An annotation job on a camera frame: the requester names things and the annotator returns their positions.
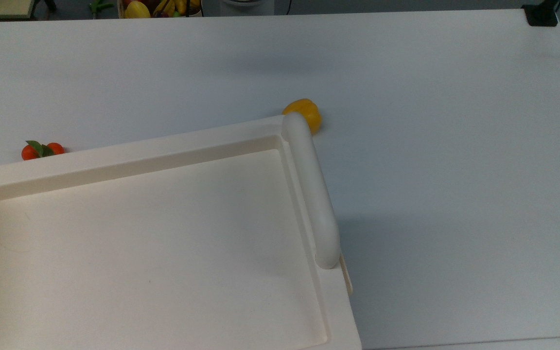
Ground yellow bell pepper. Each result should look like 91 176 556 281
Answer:
282 99 322 135

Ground basket of toy fruit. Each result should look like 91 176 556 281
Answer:
117 0 203 19

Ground yellow toy lemon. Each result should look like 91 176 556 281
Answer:
124 1 151 19

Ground orange tomatoes with green leaves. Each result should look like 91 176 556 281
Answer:
21 140 65 161

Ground black corner table clamp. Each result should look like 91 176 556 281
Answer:
522 0 559 27

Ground beige wooden board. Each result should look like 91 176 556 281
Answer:
0 0 35 19

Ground cream plastic tray with handle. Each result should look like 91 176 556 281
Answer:
0 113 362 350

